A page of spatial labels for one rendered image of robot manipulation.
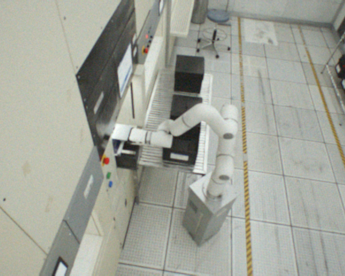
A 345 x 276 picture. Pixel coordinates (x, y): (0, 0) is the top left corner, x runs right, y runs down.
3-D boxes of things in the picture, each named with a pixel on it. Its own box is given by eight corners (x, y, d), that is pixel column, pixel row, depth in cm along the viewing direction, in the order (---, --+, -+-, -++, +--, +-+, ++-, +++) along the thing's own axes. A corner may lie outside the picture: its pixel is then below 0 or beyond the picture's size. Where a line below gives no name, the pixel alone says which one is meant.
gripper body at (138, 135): (146, 148, 168) (129, 145, 168) (149, 135, 174) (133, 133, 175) (146, 140, 162) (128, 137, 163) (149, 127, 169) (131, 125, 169)
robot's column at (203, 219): (220, 230, 261) (240, 194, 202) (199, 248, 249) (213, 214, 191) (202, 209, 274) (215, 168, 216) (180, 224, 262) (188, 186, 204)
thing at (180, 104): (200, 126, 244) (203, 116, 234) (168, 123, 244) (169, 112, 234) (201, 104, 263) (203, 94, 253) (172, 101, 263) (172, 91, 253)
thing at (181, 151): (161, 160, 218) (162, 147, 204) (167, 134, 235) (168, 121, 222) (195, 165, 216) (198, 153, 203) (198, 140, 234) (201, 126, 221)
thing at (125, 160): (136, 177, 183) (133, 149, 159) (107, 173, 184) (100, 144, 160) (144, 149, 199) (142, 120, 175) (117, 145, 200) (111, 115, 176)
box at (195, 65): (200, 94, 273) (204, 73, 253) (172, 91, 272) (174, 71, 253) (200, 76, 291) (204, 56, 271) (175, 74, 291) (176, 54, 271)
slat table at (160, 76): (194, 214, 270) (206, 173, 212) (135, 204, 273) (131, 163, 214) (203, 121, 353) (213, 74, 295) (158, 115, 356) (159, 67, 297)
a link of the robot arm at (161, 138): (153, 127, 168) (150, 139, 162) (173, 130, 168) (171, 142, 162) (153, 136, 175) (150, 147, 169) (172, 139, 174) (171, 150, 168)
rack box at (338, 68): (332, 66, 421) (341, 52, 401) (350, 69, 419) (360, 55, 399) (336, 78, 402) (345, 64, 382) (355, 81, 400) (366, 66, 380)
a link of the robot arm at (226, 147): (214, 173, 178) (216, 153, 188) (233, 175, 176) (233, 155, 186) (217, 120, 140) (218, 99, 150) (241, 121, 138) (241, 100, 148)
